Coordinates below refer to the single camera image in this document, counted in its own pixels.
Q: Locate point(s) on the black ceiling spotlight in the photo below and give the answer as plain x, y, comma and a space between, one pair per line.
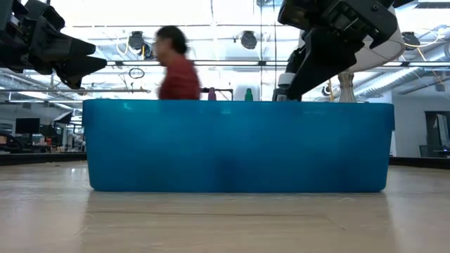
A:
136, 40
248, 40
410, 38
326, 90

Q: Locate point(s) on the dark framed window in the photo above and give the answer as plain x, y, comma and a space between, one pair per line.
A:
430, 140

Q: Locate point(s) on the large purple squeeze bottle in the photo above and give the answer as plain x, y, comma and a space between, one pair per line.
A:
212, 95

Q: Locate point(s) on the blue plastic bin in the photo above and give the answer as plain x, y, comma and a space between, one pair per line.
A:
232, 147

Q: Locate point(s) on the grey horizontal pipe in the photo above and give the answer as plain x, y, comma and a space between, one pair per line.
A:
123, 90

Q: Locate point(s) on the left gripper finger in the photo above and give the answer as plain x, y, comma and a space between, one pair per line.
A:
67, 45
81, 70

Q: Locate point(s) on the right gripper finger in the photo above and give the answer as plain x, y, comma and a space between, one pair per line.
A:
296, 59
323, 59

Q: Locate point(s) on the large green squeeze bottle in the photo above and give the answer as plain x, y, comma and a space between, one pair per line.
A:
249, 95

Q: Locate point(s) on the person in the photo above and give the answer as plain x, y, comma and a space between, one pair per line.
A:
179, 77

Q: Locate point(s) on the silver lamp base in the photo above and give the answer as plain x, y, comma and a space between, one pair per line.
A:
347, 89

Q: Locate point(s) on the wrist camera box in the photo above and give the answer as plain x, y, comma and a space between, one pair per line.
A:
42, 14
299, 14

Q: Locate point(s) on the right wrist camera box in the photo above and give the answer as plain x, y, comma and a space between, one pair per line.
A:
299, 14

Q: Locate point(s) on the black softbox light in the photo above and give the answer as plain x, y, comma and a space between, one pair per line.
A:
65, 117

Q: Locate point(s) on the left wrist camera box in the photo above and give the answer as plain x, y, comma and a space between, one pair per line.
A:
42, 14

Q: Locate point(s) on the black computer monitor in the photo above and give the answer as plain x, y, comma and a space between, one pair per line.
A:
27, 126

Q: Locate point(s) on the overhead black frame bar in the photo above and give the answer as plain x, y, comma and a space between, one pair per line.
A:
228, 63

